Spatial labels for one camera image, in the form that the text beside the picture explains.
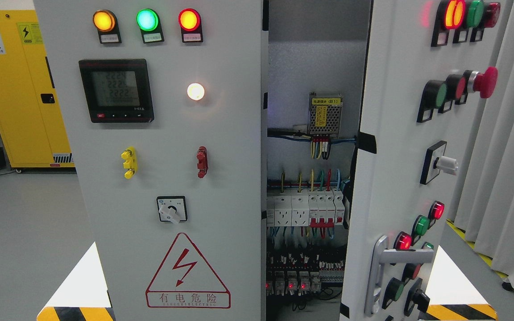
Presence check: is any yellow terminal post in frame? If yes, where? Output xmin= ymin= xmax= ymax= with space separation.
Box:
xmin=121 ymin=146 xmax=137 ymax=179

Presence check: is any red electric hazard sticker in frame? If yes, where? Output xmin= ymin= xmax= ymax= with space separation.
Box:
xmin=145 ymin=232 xmax=231 ymax=309

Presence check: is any black rotary selector switch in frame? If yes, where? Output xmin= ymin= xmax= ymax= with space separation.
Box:
xmin=156 ymin=196 xmax=188 ymax=224

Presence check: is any yellow safety cabinet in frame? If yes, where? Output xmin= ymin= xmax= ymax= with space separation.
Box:
xmin=0 ymin=10 xmax=74 ymax=169

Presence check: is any amber indicator light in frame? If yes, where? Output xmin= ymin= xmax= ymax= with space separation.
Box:
xmin=92 ymin=9 xmax=122 ymax=44

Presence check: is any black digital power meter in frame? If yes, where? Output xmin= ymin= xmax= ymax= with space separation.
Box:
xmin=78 ymin=58 xmax=155 ymax=123

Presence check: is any silver door handle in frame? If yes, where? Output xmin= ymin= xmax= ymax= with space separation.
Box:
xmin=364 ymin=235 xmax=435 ymax=317

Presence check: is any red indicator light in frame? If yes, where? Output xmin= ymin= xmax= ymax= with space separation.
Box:
xmin=178 ymin=8 xmax=203 ymax=43

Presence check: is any white indicator light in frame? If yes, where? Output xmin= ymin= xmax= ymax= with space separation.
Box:
xmin=187 ymin=82 xmax=206 ymax=101

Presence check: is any green indicator light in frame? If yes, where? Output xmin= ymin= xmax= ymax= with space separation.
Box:
xmin=136 ymin=8 xmax=165 ymax=43

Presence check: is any white breaker and socket row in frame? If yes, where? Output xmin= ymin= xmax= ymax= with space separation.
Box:
xmin=266 ymin=189 xmax=345 ymax=228

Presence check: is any lower relay terminal row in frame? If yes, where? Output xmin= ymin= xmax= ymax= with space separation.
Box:
xmin=265 ymin=244 xmax=347 ymax=296

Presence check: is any metal mesh power supply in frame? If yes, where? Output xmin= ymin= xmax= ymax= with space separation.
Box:
xmin=307 ymin=91 xmax=344 ymax=139

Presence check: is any grey cabinet door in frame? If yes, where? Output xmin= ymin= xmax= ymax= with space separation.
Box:
xmin=340 ymin=0 xmax=514 ymax=321
xmin=34 ymin=0 xmax=265 ymax=321

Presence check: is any grey curtain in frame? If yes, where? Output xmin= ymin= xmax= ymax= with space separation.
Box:
xmin=454 ymin=3 xmax=514 ymax=289

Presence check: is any red mushroom stop button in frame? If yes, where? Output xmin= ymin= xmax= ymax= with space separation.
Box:
xmin=463 ymin=66 xmax=498 ymax=99

